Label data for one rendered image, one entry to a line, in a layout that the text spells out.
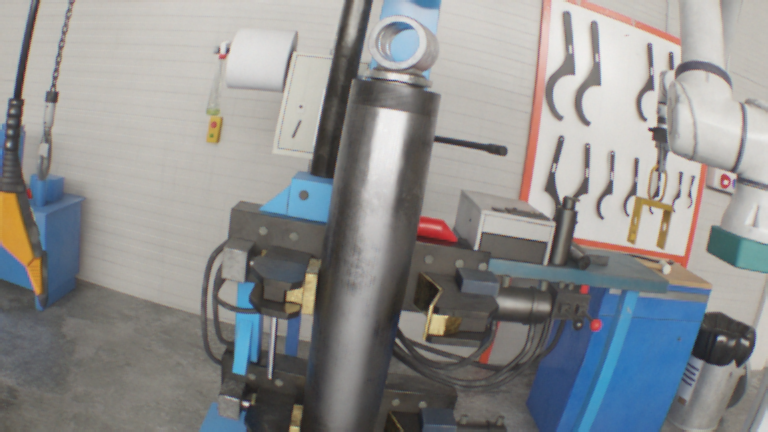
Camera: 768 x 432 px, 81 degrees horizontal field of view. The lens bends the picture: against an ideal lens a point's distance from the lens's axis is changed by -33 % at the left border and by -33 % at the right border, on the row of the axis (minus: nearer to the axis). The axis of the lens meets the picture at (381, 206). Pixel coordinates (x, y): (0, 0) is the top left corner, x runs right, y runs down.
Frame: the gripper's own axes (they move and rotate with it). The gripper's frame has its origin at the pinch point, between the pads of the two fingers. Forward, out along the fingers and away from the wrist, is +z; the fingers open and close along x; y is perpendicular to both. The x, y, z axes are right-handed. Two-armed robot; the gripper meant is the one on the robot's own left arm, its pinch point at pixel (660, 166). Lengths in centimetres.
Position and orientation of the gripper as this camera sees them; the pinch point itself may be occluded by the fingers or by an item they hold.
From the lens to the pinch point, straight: 202.3
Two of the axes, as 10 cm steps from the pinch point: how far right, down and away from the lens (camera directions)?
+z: -1.7, 9.7, 1.5
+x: 0.3, 1.6, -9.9
